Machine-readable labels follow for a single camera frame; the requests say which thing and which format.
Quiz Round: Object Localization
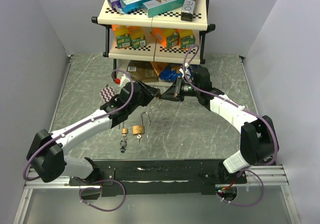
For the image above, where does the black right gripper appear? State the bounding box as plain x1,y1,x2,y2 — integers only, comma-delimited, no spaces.
160,76,201,102

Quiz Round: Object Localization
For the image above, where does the large brass padlock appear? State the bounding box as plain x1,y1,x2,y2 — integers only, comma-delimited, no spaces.
132,112,151,135

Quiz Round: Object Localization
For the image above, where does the small brass padlock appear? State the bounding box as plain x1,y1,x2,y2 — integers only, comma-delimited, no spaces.
121,127,129,135

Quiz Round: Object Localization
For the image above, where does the key with panda keychain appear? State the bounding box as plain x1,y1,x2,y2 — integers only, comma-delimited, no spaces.
120,134,127,153

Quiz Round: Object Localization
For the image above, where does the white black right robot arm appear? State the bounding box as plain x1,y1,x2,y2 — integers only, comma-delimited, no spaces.
161,67,279,183

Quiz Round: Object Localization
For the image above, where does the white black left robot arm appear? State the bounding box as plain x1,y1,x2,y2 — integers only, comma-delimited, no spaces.
26,80,160,185

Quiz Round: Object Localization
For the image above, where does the blue chips bag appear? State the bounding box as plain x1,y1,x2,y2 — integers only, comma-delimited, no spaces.
159,64,200,82

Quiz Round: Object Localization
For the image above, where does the brown snack bag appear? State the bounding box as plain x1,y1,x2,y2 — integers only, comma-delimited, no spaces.
126,60,159,83

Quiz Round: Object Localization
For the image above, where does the orange snack bag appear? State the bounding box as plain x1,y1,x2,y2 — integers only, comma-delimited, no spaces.
151,61,170,77

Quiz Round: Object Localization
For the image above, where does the purple striped sponge pad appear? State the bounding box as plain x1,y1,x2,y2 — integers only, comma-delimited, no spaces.
99,85,117,103

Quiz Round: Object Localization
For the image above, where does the orange green box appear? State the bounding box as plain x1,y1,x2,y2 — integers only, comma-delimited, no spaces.
111,25,132,49
128,26,147,49
176,29,196,50
152,28,179,49

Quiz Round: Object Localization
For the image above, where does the cream three-tier shelf rack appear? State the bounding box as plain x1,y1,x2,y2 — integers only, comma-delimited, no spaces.
91,0,216,89

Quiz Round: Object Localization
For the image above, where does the silver RIO box right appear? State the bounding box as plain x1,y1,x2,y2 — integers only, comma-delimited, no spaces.
180,0,198,22

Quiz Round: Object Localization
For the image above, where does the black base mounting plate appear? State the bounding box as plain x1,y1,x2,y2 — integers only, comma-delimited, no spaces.
68,158,247,197

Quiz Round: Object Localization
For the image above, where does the teal RIO box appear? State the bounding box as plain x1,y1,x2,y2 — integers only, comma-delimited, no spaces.
142,0,185,18

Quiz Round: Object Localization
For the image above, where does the blue toothpaste box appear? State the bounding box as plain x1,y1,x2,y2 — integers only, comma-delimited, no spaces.
118,0,152,14

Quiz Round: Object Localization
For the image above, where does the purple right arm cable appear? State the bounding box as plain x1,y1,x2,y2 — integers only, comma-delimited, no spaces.
182,44,280,166

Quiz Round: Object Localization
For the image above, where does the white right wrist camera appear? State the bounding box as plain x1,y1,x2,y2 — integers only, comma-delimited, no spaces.
179,63,193,80

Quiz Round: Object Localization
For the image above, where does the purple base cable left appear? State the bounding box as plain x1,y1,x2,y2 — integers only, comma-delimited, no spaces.
79,179,126,211

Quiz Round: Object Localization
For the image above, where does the aluminium rail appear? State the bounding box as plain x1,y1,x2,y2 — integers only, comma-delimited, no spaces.
245,165,289,186

